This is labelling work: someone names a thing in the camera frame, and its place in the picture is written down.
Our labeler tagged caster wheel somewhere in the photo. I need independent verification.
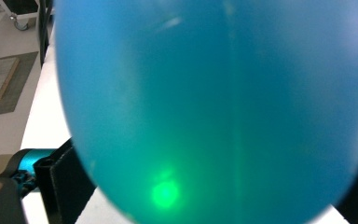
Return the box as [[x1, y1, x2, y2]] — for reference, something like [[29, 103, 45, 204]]
[[9, 12, 32, 32]]

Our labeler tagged blue translucent balloon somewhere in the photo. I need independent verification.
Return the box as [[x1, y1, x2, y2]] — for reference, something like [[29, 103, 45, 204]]
[[53, 0, 358, 224]]

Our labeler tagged wooden framed panel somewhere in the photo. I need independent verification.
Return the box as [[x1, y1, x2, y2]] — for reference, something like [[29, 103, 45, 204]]
[[0, 57, 21, 105]]

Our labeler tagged dark cabinet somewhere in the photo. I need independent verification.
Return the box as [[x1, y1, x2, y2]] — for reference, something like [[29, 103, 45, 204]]
[[0, 0, 40, 16]]

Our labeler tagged grey floor mat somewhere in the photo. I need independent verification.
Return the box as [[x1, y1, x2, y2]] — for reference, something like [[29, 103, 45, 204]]
[[0, 50, 40, 119]]

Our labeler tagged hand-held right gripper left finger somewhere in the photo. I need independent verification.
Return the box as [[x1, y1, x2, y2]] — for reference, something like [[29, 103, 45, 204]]
[[33, 138, 98, 224]]

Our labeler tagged black metal stand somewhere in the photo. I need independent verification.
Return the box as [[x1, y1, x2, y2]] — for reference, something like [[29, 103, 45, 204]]
[[37, 0, 56, 67]]

